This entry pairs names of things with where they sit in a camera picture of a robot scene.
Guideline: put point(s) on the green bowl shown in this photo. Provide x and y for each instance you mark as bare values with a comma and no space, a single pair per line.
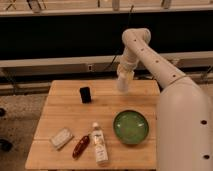
130,127

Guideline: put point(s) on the wooden folding table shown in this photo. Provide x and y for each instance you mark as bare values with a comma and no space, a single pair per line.
64,109

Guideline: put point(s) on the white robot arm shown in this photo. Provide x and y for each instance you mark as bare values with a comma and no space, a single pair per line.
183,131

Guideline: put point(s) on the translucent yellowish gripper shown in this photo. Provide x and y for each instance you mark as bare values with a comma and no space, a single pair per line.
124,73

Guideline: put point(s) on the white sponge block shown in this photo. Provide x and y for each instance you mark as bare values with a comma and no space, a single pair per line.
61,138

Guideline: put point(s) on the clear plastic bottle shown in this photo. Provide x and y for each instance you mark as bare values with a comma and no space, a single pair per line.
101,154

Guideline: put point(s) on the white wall outlet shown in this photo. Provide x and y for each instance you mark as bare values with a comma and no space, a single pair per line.
90,68

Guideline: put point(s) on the black eraser block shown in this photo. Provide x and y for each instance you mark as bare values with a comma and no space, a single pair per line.
85,94

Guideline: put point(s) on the red brown oblong object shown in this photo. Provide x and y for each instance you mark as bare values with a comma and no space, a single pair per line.
81,146

